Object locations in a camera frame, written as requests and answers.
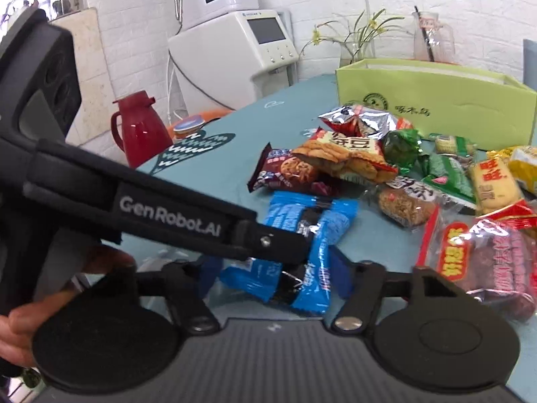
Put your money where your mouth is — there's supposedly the green edged biscuit packet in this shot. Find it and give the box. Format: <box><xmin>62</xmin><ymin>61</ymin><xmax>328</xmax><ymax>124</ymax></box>
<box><xmin>428</xmin><ymin>133</ymin><xmax>479</xmax><ymax>156</ymax></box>

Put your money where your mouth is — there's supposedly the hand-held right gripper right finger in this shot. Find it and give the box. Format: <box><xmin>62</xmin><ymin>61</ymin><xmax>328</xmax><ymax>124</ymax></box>
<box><xmin>325</xmin><ymin>256</ymin><xmax>462</xmax><ymax>335</ymax></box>

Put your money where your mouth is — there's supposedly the blue snack packet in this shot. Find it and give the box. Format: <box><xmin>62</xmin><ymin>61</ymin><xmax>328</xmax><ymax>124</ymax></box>
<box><xmin>264</xmin><ymin>191</ymin><xmax>361</xmax><ymax>257</ymax></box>
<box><xmin>218</xmin><ymin>239</ymin><xmax>342</xmax><ymax>315</ymax></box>

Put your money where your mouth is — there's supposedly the red thermos jug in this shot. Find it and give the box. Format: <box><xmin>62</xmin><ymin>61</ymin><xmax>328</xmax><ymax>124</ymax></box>
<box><xmin>110</xmin><ymin>90</ymin><xmax>175</xmax><ymax>169</ymax></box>

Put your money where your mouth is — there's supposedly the teal printed tablecloth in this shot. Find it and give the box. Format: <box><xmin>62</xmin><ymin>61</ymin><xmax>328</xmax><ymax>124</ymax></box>
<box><xmin>121</xmin><ymin>73</ymin><xmax>537</xmax><ymax>403</ymax></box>

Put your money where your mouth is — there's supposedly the glass vase with plant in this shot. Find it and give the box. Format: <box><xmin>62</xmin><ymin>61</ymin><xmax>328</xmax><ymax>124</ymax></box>
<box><xmin>300</xmin><ymin>8</ymin><xmax>414</xmax><ymax>68</ymax></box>

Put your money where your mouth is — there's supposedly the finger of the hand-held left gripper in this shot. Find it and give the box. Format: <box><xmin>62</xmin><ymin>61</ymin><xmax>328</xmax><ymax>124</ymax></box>
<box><xmin>234</xmin><ymin>219</ymin><xmax>310</xmax><ymax>266</ymax></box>

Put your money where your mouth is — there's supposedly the orange cracker packet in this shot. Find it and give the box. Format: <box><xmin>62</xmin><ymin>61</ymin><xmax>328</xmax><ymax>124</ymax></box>
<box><xmin>291</xmin><ymin>128</ymin><xmax>399</xmax><ymax>183</ymax></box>

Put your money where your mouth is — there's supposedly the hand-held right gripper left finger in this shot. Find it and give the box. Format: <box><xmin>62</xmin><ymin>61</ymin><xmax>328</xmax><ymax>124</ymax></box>
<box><xmin>134</xmin><ymin>258</ymin><xmax>225</xmax><ymax>333</ymax></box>

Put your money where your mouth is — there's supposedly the jar with blue lid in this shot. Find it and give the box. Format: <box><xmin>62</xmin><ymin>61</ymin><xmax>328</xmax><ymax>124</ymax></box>
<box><xmin>173</xmin><ymin>116</ymin><xmax>206</xmax><ymax>142</ymax></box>

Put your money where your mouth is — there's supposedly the pink wafer packet red label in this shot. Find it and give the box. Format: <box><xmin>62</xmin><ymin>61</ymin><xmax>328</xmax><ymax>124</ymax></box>
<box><xmin>413</xmin><ymin>214</ymin><xmax>537</xmax><ymax>324</ymax></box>

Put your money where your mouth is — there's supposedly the dark red cookie packet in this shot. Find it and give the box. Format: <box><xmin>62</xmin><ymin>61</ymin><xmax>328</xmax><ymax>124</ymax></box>
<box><xmin>247</xmin><ymin>143</ymin><xmax>336</xmax><ymax>196</ymax></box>

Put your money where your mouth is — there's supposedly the orange round object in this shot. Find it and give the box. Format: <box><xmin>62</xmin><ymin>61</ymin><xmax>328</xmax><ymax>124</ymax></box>
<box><xmin>165</xmin><ymin>108</ymin><xmax>233</xmax><ymax>133</ymax></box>

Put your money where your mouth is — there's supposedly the silver red snack bag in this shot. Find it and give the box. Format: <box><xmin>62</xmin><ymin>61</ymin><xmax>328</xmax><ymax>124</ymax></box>
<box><xmin>318</xmin><ymin>104</ymin><xmax>414</xmax><ymax>139</ymax></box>

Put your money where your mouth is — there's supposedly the yellow snack packet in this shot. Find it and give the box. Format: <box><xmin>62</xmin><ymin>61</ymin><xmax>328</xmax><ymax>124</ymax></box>
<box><xmin>499</xmin><ymin>145</ymin><xmax>537</xmax><ymax>198</ymax></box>

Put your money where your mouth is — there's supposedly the yellow rice cracker packet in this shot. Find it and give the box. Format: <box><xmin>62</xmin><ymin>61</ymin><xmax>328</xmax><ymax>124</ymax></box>
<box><xmin>468</xmin><ymin>157</ymin><xmax>537</xmax><ymax>229</ymax></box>

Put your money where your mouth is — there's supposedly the white appliance with screen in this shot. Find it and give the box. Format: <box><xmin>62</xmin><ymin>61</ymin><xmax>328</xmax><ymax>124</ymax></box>
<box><xmin>168</xmin><ymin>8</ymin><xmax>300</xmax><ymax>112</ymax></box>

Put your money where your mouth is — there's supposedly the round rice cake packet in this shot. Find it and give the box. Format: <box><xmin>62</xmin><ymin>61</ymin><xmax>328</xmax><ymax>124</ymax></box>
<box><xmin>365</xmin><ymin>176</ymin><xmax>441</xmax><ymax>229</ymax></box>

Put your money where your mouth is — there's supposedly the light green cardboard box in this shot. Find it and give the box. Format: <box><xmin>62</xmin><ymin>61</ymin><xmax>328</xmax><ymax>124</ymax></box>
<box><xmin>336</xmin><ymin>58</ymin><xmax>537</xmax><ymax>152</ymax></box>

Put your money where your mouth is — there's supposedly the crumpled green foil packet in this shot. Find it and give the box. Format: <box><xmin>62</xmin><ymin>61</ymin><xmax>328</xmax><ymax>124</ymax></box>
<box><xmin>380</xmin><ymin>128</ymin><xmax>424</xmax><ymax>173</ymax></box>

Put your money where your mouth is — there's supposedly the green packet with pink mark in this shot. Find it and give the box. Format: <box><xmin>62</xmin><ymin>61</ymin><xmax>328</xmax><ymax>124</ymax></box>
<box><xmin>420</xmin><ymin>153</ymin><xmax>479</xmax><ymax>211</ymax></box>

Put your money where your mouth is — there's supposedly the beige stone slab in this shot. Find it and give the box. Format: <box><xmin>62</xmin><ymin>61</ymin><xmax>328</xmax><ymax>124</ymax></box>
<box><xmin>48</xmin><ymin>7</ymin><xmax>127</xmax><ymax>164</ymax></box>

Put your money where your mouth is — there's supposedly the clear glass pitcher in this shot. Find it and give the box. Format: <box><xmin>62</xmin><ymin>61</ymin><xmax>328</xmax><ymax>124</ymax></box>
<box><xmin>411</xmin><ymin>6</ymin><xmax>456</xmax><ymax>63</ymax></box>

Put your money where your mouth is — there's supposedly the grey cylinder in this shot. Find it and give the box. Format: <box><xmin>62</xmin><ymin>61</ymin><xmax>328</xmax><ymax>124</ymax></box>
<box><xmin>522</xmin><ymin>38</ymin><xmax>537</xmax><ymax>87</ymax></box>

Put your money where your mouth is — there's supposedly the person's left hand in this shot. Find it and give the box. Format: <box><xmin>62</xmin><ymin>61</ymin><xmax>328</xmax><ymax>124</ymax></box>
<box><xmin>0</xmin><ymin>243</ymin><xmax>137</xmax><ymax>370</ymax></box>

